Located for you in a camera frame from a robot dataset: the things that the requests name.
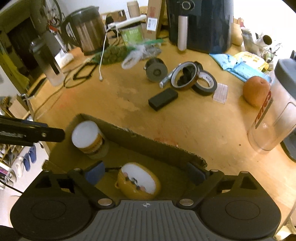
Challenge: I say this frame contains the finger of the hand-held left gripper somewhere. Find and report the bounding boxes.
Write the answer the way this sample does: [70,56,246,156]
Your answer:
[0,116,65,147]

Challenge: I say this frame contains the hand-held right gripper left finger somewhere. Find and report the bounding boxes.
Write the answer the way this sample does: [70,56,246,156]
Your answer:
[35,161,116,208]

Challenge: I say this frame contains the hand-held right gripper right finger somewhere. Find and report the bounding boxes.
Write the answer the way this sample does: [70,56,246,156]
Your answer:
[177,162,262,208]

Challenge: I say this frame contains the white lid jar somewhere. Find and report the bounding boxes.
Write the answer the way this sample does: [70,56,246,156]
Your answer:
[71,121,109,160]

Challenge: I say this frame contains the brown cardboard box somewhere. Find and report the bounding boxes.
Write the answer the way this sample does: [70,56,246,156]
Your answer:
[43,113,208,202]

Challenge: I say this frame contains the black rectangular block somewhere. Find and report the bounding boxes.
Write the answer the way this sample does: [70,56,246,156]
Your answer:
[148,88,179,112]

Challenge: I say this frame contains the silver stick packet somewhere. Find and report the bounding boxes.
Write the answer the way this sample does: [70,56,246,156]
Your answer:
[159,70,176,88]

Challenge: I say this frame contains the black cylinder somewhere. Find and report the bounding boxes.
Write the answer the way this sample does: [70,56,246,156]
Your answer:
[144,58,167,82]

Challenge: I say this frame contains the blue slippers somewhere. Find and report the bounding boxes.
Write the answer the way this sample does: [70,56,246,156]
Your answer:
[23,145,37,172]

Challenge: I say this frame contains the black tape roll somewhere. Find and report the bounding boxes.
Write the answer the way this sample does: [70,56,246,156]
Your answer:
[191,71,218,96]

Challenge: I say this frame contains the clear plastic blister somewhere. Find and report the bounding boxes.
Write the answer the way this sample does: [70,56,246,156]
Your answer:
[213,83,228,105]

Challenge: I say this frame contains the clear shaker bottle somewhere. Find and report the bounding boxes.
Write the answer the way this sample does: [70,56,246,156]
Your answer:
[247,58,296,154]

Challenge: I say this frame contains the dark round base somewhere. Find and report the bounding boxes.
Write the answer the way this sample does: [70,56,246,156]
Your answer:
[280,134,296,163]

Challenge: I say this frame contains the orange fruit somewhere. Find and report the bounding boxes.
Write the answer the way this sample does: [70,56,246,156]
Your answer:
[242,76,271,107]

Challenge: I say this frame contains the small black caps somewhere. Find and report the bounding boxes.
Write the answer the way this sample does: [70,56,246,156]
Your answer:
[171,61,204,90]

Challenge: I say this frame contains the green mesh bag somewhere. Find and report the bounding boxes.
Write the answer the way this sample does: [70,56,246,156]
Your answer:
[92,38,162,65]

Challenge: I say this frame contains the steel electric kettle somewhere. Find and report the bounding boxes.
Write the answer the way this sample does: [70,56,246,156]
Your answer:
[60,6,107,56]

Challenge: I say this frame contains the white plastic bag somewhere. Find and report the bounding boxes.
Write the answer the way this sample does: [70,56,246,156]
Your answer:
[121,44,153,69]

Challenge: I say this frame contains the blue packet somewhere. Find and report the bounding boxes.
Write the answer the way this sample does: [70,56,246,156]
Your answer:
[209,53,272,82]

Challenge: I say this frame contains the bicycle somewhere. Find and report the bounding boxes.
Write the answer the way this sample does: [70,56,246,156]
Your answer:
[42,0,67,30]

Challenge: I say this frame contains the yellow packet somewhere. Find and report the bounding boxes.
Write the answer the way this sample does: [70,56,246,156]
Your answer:
[232,51,270,71]

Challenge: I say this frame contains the green can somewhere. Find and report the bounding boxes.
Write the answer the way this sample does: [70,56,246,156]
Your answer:
[119,24,145,47]

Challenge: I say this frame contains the white bar tool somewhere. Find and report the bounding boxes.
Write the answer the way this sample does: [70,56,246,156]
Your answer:
[107,15,147,29]

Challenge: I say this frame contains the silver pouch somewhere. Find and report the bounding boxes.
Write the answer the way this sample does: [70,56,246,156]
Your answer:
[242,28,262,56]

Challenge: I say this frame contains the black air fryer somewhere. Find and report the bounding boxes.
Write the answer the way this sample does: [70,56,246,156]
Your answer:
[166,0,234,52]

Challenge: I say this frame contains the white paper roll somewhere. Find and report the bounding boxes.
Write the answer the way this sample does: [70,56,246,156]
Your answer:
[257,35,273,47]

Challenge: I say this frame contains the brown cardboard tube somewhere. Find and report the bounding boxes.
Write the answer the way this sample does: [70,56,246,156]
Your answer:
[127,0,140,19]

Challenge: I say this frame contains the tall cardboard carton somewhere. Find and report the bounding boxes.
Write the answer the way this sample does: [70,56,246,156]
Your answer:
[146,0,167,40]

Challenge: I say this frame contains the black cable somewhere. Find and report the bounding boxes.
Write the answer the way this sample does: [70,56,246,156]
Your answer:
[62,67,93,90]

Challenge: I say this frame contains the black strap loop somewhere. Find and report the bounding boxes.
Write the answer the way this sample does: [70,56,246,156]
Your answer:
[73,62,97,80]

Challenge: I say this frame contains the white cable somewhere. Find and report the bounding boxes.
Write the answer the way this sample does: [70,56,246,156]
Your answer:
[98,28,110,82]

